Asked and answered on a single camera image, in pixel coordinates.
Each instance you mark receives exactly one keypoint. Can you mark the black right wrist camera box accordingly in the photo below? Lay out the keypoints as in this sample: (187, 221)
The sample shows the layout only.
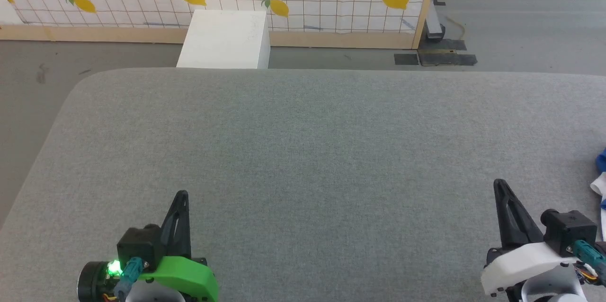
(570, 228)

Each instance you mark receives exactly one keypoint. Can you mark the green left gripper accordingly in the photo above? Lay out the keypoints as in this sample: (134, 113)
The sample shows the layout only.
(189, 276)

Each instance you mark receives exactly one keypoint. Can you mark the grey fabric sofa cushion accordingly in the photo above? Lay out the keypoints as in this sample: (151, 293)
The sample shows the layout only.
(307, 160)

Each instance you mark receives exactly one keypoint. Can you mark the blue and white basketball jersey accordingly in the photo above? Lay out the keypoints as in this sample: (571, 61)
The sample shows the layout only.
(601, 186)

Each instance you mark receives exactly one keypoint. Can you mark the dark floor tape under stand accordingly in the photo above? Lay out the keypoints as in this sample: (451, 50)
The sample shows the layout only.
(450, 45)

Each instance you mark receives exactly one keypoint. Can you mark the long black floor tape patch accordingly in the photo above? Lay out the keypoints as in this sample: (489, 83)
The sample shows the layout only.
(447, 59)

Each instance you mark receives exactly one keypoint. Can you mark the white rectangular box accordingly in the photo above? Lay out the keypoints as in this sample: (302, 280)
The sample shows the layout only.
(225, 39)

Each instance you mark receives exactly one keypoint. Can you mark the small black floor tape patch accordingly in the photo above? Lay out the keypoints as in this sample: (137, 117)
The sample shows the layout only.
(406, 59)

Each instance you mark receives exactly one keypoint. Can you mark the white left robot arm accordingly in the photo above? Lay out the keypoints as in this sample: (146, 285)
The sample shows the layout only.
(156, 295)

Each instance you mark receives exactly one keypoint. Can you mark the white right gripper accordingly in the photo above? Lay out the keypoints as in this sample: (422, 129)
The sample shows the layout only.
(516, 266)

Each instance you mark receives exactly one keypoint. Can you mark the grey metal stand foot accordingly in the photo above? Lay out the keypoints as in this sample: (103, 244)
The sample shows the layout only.
(433, 26)

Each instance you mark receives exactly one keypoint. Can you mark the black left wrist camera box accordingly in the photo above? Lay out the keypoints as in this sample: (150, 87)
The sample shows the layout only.
(139, 245)

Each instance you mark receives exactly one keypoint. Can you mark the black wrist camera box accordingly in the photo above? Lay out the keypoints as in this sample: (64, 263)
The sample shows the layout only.
(139, 245)
(570, 228)

